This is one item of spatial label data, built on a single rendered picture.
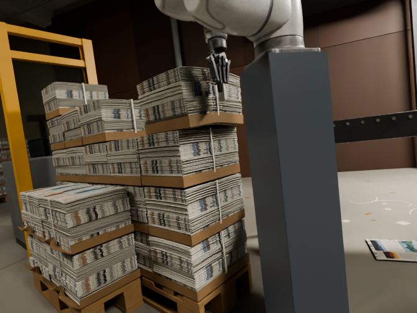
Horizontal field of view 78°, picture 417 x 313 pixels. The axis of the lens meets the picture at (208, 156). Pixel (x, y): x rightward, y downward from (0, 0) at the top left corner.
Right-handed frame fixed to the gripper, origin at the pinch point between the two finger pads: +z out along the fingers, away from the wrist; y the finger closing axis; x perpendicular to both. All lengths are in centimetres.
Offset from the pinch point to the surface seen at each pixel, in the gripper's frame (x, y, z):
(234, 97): -4.9, -14.7, 0.6
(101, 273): -49, 38, 71
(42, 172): -192, 17, 30
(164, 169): -19.6, 18.7, 28.3
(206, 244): -9, 10, 62
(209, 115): -4.5, 4.4, 8.7
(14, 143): -178, 36, 4
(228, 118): -4.5, -8.2, 9.9
